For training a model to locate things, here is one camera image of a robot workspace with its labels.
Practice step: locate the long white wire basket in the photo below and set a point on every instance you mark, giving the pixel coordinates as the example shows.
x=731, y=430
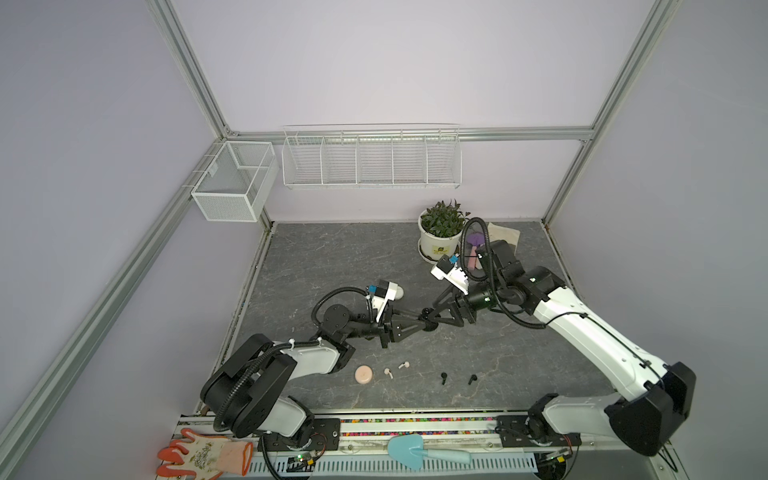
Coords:
x=372, y=156

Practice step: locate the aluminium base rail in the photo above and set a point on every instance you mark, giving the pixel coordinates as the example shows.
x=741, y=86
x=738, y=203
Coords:
x=359, y=431

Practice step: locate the purple pink garden trowel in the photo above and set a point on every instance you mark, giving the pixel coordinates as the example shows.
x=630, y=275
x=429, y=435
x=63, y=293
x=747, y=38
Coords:
x=474, y=240

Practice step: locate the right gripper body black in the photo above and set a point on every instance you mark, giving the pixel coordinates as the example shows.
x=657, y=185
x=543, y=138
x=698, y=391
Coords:
x=479, y=297

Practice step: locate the orange white work glove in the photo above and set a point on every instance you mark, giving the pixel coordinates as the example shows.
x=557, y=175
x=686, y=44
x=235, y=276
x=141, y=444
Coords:
x=204, y=457

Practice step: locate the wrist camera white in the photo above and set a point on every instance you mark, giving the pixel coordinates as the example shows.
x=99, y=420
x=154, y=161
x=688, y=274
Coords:
x=448, y=268
x=380, y=296

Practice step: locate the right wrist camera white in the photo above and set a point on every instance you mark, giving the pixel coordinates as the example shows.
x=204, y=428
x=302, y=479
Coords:
x=448, y=268

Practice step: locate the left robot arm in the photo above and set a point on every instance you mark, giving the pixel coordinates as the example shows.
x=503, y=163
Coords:
x=246, y=394

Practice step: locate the pink earbud charging case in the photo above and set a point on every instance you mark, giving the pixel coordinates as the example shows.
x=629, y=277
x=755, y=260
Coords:
x=363, y=374

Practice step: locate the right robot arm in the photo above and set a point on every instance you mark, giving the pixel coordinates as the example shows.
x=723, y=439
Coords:
x=651, y=398

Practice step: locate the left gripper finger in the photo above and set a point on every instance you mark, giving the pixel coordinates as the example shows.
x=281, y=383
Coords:
x=399, y=314
x=402, y=329

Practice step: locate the teal garden trowel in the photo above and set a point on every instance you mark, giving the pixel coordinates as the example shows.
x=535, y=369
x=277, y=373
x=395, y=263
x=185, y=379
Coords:
x=410, y=451

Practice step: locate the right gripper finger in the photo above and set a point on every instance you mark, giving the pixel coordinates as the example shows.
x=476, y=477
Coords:
x=448, y=301
x=447, y=318

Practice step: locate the potted green plant white pot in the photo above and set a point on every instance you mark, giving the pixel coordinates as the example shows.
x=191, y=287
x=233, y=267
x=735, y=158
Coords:
x=441, y=226

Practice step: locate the black earbud charging case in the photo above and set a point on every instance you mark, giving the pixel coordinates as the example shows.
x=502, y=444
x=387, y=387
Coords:
x=429, y=324

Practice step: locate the white mesh box basket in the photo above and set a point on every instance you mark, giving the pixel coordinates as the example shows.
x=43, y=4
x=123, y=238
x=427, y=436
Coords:
x=236, y=184

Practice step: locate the white plant saucer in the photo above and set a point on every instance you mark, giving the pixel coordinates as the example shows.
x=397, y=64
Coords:
x=432, y=257

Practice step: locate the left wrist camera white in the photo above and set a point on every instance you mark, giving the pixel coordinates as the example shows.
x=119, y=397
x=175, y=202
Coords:
x=380, y=296

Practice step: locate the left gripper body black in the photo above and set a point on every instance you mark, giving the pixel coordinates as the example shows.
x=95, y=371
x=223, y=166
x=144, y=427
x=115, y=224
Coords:
x=384, y=329

